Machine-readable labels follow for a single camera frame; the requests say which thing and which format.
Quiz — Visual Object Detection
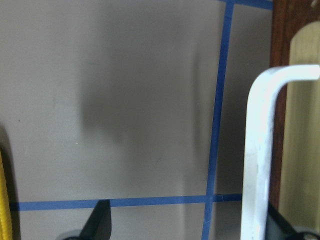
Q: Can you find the wooden drawer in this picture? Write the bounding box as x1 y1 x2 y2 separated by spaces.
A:
269 0 320 230

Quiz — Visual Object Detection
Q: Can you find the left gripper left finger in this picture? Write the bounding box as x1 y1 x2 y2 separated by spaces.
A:
62 199 112 240

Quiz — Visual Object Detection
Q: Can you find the yellow corn cob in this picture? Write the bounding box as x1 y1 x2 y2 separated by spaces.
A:
0 156 13 240

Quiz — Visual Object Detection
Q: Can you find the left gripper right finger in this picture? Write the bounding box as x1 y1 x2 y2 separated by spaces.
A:
264 203 320 240

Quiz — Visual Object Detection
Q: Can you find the white drawer handle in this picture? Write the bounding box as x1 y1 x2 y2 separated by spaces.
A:
240 64 320 240

